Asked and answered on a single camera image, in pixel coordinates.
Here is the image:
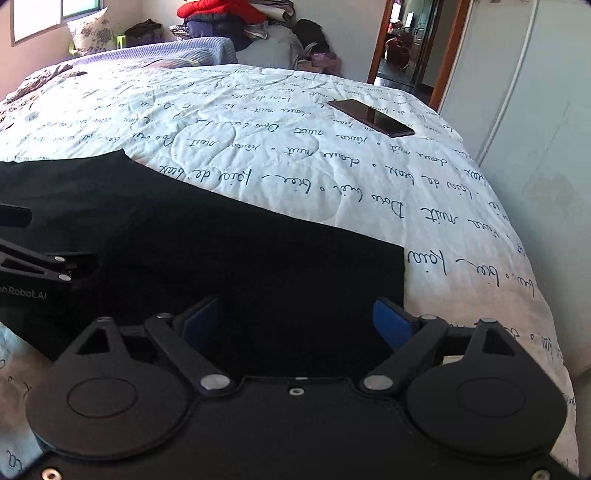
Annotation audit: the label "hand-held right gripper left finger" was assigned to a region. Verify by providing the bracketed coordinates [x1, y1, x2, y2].
[76, 296, 232, 397]

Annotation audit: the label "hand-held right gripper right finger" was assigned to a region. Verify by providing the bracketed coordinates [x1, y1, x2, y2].
[359, 298, 516, 395]

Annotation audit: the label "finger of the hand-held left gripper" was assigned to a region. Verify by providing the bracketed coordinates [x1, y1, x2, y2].
[0, 202, 33, 229]
[0, 237, 100, 283]

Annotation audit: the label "black pants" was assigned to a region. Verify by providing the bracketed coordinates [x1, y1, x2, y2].
[0, 148, 406, 384]

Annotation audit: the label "white script printed quilt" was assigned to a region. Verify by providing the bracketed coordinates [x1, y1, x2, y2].
[0, 61, 579, 480]

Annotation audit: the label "sliding glass window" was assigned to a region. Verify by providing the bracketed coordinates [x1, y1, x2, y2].
[11, 0, 100, 47]

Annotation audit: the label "floral pillow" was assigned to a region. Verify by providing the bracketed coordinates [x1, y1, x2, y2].
[66, 6, 116, 56]

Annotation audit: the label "green plastic chair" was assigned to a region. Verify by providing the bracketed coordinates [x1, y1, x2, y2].
[68, 34, 128, 54]

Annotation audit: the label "black smartphone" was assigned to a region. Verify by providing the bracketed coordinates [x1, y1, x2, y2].
[327, 99, 416, 138]

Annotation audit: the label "black duffel bag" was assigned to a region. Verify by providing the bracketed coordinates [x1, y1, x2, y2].
[123, 18, 164, 47]

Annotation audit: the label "light blue waffle blanket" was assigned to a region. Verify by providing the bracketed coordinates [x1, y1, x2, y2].
[68, 36, 239, 71]

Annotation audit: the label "white wardrobe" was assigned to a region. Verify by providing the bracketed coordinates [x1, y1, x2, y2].
[438, 0, 591, 374]

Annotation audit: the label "navy puffer jacket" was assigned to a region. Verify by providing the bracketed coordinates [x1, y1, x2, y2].
[182, 14, 232, 40]

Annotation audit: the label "pink purple cloth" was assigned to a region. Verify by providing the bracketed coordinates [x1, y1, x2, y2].
[308, 50, 338, 71]

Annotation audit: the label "grey cloth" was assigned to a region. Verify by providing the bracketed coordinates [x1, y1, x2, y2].
[235, 23, 306, 70]

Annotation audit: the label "red puffer jacket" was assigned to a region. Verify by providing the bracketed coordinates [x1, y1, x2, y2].
[176, 0, 269, 24]

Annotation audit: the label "black backpack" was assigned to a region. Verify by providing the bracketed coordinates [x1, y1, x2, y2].
[293, 19, 331, 54]

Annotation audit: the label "folded beige and white clothes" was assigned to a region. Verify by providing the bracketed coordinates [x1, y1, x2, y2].
[257, 0, 297, 22]

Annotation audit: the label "wooden door frame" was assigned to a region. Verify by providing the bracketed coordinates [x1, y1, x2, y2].
[366, 0, 472, 112]

